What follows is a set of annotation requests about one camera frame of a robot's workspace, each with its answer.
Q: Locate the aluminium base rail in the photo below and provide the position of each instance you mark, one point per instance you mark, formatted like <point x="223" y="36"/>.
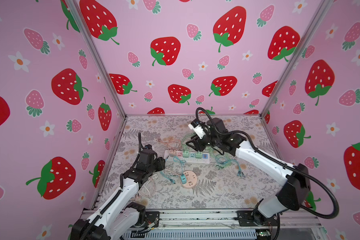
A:
<point x="220" y="224"/>

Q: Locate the aluminium frame corner post left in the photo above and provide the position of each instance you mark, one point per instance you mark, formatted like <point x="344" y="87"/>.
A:
<point x="78" y="17"/>

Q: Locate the white multicolour power strip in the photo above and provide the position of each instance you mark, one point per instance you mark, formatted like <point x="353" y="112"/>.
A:
<point x="191" y="160"/>

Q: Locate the pink USB charger plug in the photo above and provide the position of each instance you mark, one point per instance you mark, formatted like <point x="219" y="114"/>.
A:
<point x="172" y="153"/>

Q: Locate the aluminium frame corner post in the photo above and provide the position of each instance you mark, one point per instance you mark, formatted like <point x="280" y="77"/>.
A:
<point x="310" y="31"/>
<point x="78" y="17"/>

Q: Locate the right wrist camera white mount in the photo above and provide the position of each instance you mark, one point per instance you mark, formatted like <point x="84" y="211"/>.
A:
<point x="197" y="128"/>

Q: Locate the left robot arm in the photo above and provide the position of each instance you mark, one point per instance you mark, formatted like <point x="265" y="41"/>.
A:
<point x="123" y="192"/>

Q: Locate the teal charger plug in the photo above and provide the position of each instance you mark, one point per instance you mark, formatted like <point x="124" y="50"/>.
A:
<point x="183" y="179"/>

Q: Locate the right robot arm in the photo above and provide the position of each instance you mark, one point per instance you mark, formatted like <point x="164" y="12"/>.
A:
<point x="295" y="181"/>

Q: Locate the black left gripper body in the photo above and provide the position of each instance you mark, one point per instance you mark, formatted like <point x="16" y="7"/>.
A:
<point x="158" y="165"/>

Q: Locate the aluminium frame corner post right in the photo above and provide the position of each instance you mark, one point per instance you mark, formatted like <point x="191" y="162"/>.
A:
<point x="310" y="31"/>

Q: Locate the round pink power socket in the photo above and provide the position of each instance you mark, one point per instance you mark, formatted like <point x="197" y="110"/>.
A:
<point x="192" y="179"/>

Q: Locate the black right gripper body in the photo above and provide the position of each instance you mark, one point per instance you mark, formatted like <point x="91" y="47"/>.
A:
<point x="206" y="140"/>

